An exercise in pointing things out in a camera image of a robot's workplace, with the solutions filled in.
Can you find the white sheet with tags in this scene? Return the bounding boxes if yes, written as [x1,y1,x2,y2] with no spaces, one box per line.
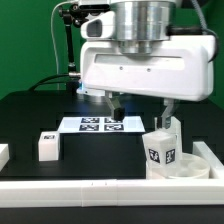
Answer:
[58,116,145,133]

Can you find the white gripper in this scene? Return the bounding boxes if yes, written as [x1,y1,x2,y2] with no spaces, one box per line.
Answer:
[80,35,215,129]

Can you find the black cables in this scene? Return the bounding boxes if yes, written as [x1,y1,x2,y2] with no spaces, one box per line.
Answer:
[28,73,81,92]

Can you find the white block at left edge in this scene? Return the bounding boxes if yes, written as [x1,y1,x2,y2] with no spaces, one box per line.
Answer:
[0,144,9,171]

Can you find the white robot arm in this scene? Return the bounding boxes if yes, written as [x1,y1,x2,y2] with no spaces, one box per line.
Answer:
[78,0,218,128]

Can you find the white cable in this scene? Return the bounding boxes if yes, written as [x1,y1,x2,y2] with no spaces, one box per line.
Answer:
[50,0,79,91]

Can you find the white obstacle wall frame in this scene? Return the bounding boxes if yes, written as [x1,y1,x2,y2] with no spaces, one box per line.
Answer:
[0,142,224,208]

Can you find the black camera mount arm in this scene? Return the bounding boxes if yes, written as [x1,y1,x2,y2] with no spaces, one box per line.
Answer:
[59,7,85,94]

